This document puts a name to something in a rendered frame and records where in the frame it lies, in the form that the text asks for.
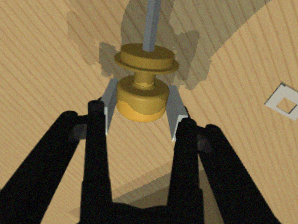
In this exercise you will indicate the brass door knob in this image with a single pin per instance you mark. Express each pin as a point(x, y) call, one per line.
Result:
point(142, 97)

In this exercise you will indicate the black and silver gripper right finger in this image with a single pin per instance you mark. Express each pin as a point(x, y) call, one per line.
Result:
point(237, 196)

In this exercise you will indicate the grey metal plate with square hole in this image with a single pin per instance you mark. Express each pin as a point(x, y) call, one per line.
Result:
point(281, 92)

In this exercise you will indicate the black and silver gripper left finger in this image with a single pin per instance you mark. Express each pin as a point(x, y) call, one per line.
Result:
point(25, 197)

